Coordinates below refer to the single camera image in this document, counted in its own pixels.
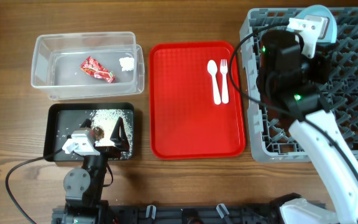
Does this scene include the grey dishwasher rack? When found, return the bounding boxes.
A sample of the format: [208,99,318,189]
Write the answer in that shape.
[247,7,358,163]

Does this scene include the light blue plate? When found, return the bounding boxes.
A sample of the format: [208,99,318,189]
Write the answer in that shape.
[295,5,337,44]

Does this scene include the clear plastic bin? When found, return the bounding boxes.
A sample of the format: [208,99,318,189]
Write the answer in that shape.
[31,32,145,101]

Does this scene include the red serving tray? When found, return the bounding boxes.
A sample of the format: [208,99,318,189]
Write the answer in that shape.
[149,41,246,160]

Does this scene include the black waste tray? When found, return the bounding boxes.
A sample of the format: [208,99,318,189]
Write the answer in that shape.
[44,103,134,160]

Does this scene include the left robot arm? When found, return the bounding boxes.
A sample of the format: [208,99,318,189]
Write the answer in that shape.
[52,118,130,224]

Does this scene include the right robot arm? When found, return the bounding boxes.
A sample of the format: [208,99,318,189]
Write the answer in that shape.
[257,30,358,223]

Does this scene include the rice and food scraps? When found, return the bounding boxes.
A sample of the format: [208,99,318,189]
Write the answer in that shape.
[57,108,134,158]

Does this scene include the red snack wrapper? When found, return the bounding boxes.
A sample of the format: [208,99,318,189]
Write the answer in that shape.
[80,56,115,83]

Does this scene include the white tissue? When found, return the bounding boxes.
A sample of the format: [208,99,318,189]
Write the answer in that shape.
[119,57,135,72]

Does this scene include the white plastic fork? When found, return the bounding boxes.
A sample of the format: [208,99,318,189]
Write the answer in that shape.
[220,59,229,104]

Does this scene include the white plastic spoon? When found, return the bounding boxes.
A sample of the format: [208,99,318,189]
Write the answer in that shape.
[207,60,221,105]

